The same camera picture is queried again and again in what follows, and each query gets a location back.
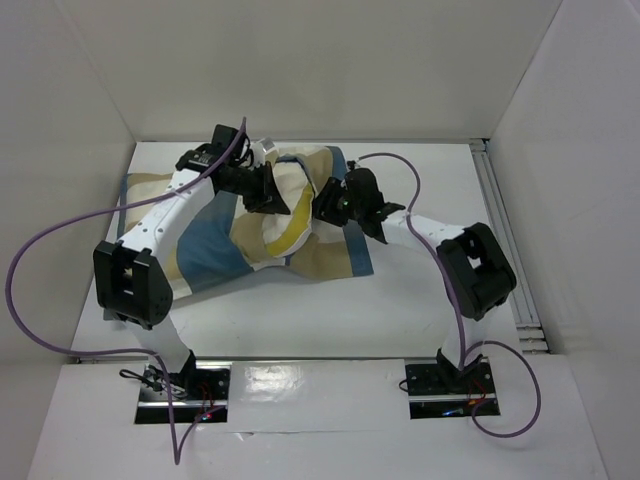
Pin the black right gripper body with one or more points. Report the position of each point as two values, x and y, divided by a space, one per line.
329 201

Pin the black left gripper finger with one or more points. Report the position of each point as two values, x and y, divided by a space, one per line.
257 205
270 190

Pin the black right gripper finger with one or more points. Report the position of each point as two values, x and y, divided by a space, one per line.
334 187
325 210

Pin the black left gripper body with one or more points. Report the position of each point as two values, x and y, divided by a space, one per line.
245 182

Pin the blue beige patchwork pillowcase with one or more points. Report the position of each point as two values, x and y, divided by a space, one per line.
310 248

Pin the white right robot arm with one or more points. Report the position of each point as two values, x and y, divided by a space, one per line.
477 276

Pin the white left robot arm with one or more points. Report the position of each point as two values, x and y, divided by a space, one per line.
190 223

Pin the aluminium rail front edge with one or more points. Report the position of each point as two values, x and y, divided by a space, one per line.
132 358

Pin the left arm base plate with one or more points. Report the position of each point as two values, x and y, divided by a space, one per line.
205 400

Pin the aluminium rail right side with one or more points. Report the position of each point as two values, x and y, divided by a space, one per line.
530 330

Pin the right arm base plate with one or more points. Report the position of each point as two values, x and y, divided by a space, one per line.
432 394

